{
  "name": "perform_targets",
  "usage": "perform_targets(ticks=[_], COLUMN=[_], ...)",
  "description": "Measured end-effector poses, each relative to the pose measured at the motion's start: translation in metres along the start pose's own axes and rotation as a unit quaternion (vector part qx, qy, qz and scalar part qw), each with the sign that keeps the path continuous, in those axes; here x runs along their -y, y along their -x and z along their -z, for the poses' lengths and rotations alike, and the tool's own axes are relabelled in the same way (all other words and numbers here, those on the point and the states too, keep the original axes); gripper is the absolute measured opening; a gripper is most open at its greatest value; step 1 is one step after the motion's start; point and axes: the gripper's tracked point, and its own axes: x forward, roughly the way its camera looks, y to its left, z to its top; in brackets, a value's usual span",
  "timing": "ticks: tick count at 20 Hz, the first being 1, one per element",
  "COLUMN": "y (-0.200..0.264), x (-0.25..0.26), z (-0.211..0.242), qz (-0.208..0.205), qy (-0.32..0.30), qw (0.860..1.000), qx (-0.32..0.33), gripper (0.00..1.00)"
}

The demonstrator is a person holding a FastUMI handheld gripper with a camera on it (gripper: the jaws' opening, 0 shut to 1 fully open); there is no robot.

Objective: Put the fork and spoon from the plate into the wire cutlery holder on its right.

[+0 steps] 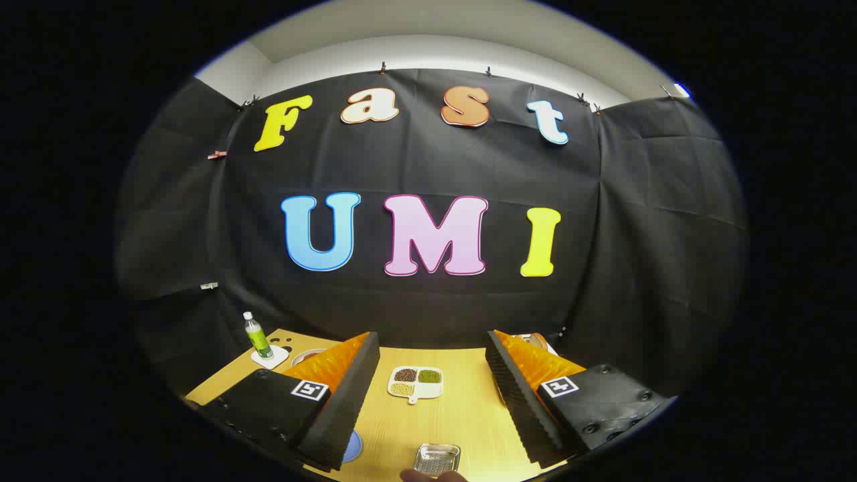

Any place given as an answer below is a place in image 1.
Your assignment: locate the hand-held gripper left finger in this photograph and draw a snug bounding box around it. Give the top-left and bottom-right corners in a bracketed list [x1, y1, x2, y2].
[194, 331, 381, 471]

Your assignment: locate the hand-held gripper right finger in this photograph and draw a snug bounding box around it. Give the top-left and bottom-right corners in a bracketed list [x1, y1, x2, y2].
[485, 329, 674, 469]

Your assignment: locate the white toaster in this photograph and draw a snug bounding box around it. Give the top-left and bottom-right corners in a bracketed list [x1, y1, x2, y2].
[512, 333, 558, 357]

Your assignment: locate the white divided bean dish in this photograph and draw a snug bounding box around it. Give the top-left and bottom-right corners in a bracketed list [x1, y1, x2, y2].
[388, 366, 444, 405]

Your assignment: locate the white square coaster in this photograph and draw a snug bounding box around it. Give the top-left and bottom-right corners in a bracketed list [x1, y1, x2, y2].
[251, 345, 290, 370]

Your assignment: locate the perforated metal tray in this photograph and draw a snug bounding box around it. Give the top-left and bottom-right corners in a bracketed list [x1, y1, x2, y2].
[412, 443, 461, 477]

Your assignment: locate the green plastic bottle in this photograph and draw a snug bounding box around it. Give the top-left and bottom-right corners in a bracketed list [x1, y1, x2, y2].
[243, 311, 274, 360]

